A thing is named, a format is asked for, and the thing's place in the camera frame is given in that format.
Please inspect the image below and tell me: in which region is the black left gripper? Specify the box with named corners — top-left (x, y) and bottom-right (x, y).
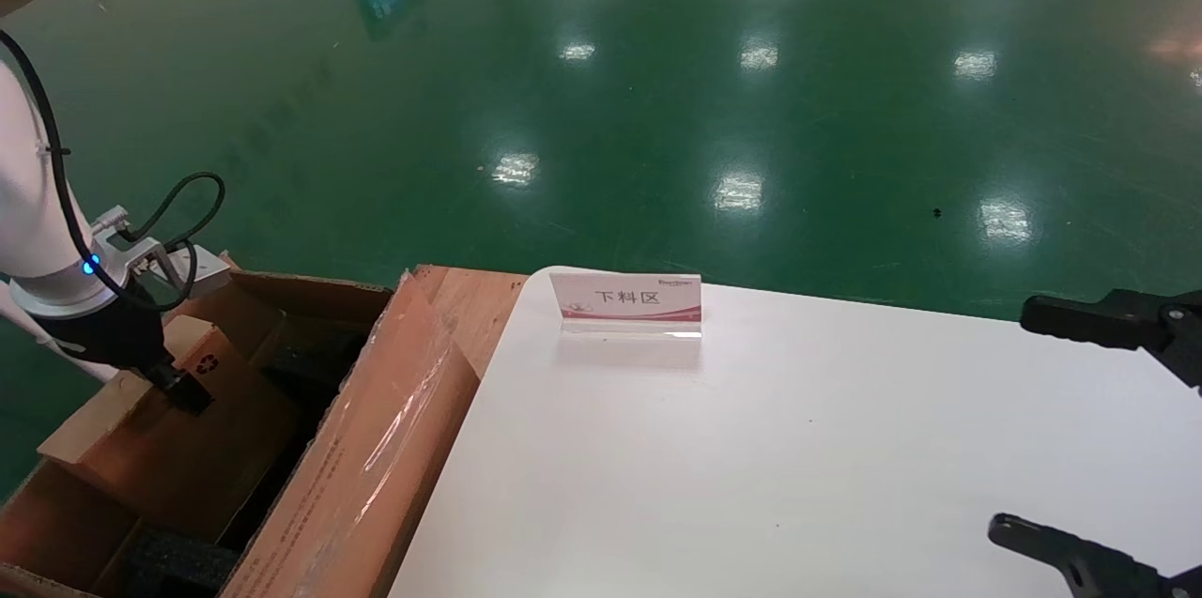
top-left (38, 293), bottom-right (214, 417)

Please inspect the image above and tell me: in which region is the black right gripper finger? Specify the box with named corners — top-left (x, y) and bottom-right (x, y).
top-left (1021, 288), bottom-right (1202, 392)
top-left (988, 514), bottom-right (1202, 598)

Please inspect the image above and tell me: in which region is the small cardboard box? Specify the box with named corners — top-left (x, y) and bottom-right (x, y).
top-left (38, 314), bottom-right (301, 543)

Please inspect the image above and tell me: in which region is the large open cardboard box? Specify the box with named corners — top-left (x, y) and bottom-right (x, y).
top-left (0, 269), bottom-right (482, 598)

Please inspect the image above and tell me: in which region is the black foam block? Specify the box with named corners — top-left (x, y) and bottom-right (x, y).
top-left (122, 523), bottom-right (241, 597)

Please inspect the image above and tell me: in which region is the white red sign placard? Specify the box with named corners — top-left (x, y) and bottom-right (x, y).
top-left (549, 271), bottom-right (703, 339)

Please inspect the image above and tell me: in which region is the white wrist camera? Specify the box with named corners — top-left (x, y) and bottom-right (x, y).
top-left (94, 204), bottom-right (232, 300)

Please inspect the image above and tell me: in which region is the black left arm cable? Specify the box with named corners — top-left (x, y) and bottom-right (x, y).
top-left (0, 30), bottom-right (227, 314)

